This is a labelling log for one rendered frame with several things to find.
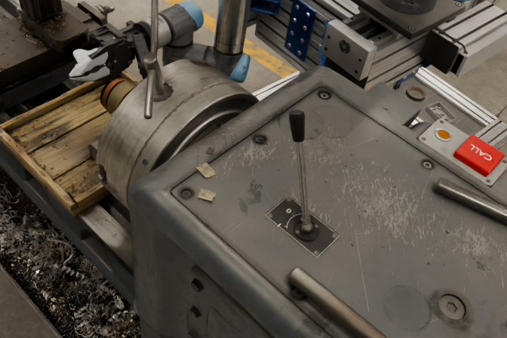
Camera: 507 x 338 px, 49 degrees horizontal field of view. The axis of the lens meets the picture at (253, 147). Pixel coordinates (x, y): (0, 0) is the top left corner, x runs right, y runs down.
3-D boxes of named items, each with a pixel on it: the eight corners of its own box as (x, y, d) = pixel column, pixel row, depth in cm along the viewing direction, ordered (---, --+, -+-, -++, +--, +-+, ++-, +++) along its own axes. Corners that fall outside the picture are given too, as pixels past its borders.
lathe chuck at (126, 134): (255, 144, 124) (244, 50, 97) (150, 244, 113) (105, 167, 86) (227, 122, 127) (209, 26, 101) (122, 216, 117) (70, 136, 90)
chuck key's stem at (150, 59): (170, 106, 95) (155, 62, 86) (158, 107, 96) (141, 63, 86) (170, 96, 97) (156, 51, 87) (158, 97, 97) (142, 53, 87)
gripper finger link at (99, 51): (87, 66, 119) (121, 51, 123) (93, 71, 118) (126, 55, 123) (85, 49, 115) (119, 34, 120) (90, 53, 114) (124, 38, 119)
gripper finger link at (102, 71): (59, 77, 120) (95, 60, 125) (75, 91, 117) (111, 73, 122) (56, 66, 118) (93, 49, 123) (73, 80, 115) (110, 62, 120)
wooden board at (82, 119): (197, 137, 138) (198, 126, 135) (72, 218, 118) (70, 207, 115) (121, 76, 149) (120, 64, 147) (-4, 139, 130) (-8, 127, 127)
